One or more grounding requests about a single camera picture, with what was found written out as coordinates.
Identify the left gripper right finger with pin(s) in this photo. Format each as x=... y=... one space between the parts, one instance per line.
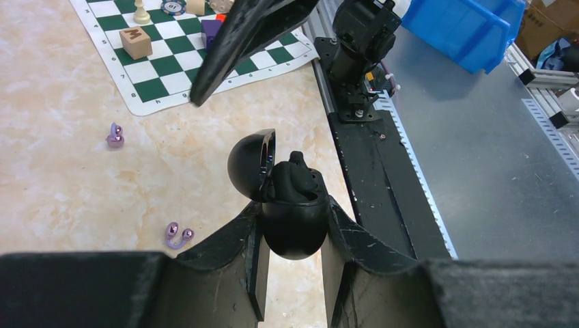
x=369 y=284

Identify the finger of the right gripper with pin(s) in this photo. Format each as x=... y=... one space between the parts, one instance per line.
x=250 y=26

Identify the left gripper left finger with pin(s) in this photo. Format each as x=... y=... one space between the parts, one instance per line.
x=219 y=282

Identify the black earbud charging case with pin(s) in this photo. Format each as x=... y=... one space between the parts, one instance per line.
x=293 y=231

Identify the black earbud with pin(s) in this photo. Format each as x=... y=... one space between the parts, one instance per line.
x=292 y=181

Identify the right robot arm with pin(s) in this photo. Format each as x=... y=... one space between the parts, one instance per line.
x=365 y=31

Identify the small orange block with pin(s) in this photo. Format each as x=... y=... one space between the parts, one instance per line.
x=221 y=17

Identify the purple chess piece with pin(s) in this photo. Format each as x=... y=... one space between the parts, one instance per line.
x=209 y=30

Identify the poker chip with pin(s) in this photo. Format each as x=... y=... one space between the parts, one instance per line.
x=173 y=7

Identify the green white chessboard mat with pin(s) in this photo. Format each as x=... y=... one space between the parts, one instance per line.
x=164 y=79

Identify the cream chess pawn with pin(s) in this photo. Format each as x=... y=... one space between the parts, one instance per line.
x=141 y=15

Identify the wooden letter cube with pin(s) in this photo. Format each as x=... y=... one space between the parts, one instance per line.
x=136 y=42

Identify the purple earbud right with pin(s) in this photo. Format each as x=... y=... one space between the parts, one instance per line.
x=115 y=139

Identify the blue plastic bin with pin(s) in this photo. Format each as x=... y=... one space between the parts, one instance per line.
x=473 y=34

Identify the cardboard box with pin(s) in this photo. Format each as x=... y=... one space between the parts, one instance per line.
x=544 y=22

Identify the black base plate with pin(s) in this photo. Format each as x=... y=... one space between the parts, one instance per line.
x=389 y=196

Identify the aluminium frame rail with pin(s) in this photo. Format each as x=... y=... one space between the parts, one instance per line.
x=545 y=87

